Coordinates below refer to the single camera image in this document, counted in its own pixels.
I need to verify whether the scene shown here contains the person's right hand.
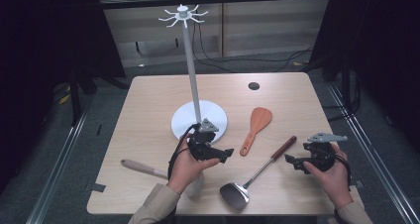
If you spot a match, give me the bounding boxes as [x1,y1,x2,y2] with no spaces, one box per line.
[303,144,355,211]

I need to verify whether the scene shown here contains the metal floor rail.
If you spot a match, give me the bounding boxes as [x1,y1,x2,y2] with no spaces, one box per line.
[26,111,88,224]
[326,81,420,224]

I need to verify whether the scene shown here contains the black curtain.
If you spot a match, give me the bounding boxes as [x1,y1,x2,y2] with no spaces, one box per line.
[310,0,420,153]
[0,0,127,185]

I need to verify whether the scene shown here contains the black cables on floor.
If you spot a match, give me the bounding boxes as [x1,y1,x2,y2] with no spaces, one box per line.
[191,22,315,73]

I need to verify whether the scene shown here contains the person's left hand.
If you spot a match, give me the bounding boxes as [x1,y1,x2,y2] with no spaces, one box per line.
[167,134,221,195]

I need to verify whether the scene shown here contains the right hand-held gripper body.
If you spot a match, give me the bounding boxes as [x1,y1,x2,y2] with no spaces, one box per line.
[303,132,349,172]

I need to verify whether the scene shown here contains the left hand-held gripper black cable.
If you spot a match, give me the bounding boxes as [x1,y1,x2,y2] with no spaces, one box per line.
[167,124,200,180]

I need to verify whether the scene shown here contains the black metal stand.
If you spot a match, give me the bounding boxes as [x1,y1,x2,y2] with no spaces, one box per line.
[67,68,97,126]

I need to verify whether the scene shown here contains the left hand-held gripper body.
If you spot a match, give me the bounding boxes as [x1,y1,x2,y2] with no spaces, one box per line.
[187,118,222,163]

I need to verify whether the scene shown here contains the white utensil rack stand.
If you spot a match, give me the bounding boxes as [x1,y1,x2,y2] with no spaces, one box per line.
[157,4,229,145]

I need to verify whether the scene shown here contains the steel spatula with brown handle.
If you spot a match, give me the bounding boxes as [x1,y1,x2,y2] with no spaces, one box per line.
[219,135,298,212]

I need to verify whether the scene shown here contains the orange wooden rice paddle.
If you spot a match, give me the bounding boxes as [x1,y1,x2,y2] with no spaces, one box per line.
[239,106,273,158]

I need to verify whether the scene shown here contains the light wooden spoon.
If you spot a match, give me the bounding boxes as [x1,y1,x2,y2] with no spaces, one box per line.
[120,159,205,199]

